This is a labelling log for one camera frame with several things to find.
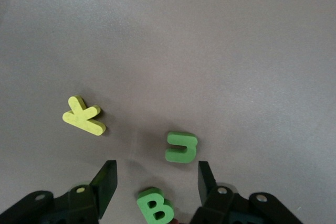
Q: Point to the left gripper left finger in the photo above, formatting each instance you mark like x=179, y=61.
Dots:
x=105, y=190

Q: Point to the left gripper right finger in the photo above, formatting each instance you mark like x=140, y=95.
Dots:
x=207, y=182

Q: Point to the green foam letter U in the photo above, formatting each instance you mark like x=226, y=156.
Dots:
x=190, y=148

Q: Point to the brown table cover sheet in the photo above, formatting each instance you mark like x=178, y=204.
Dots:
x=183, y=51

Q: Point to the yellow foam letter K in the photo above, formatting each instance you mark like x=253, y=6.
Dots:
x=84, y=119

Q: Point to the green foam letter B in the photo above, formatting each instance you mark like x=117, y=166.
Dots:
x=143, y=200

